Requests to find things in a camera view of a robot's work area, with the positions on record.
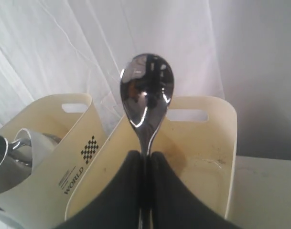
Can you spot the cream bin with black circle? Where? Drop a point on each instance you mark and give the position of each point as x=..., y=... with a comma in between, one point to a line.
x=40, y=201

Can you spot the white ceramic bowl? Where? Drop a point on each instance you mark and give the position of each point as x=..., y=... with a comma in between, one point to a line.
x=31, y=147

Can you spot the steel mug front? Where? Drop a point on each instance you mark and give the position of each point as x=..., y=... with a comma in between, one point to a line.
x=12, y=170

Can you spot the white curtain backdrop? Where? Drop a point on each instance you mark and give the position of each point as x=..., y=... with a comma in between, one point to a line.
x=239, y=50

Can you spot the cream bin with black triangle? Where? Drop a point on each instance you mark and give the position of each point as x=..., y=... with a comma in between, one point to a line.
x=199, y=139

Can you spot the long steel spoon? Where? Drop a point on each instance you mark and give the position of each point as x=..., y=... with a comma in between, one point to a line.
x=146, y=90

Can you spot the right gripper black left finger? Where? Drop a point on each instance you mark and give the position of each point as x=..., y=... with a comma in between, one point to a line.
x=117, y=206

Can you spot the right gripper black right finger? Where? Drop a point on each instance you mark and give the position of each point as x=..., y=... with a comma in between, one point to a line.
x=174, y=205

